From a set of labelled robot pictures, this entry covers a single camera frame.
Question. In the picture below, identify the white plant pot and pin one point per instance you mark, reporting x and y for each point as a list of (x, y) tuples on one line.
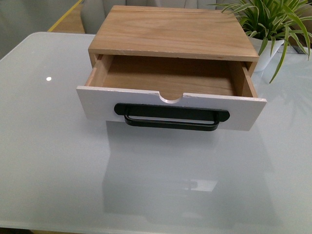
[(267, 54)]

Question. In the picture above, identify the black metal drawer handle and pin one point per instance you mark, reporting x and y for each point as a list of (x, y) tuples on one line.
[(171, 117)]

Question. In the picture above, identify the green spider plant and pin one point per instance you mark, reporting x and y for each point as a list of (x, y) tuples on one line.
[(273, 21)]

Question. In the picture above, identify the grey upholstered chair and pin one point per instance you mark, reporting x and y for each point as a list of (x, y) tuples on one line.
[(94, 12)]

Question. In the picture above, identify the wooden drawer cabinet box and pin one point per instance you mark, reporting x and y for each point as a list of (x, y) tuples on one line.
[(172, 33)]

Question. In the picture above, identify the white front wooden drawer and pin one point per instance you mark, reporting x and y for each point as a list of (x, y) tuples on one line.
[(187, 83)]

